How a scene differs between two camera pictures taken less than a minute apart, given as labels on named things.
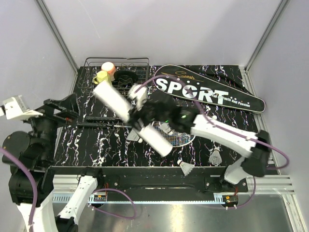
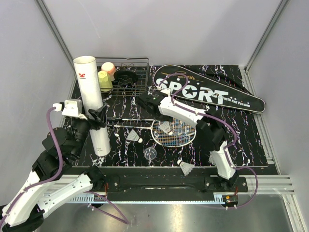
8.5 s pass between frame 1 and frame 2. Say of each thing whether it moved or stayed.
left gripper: moved
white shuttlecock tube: moved
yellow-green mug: stayed
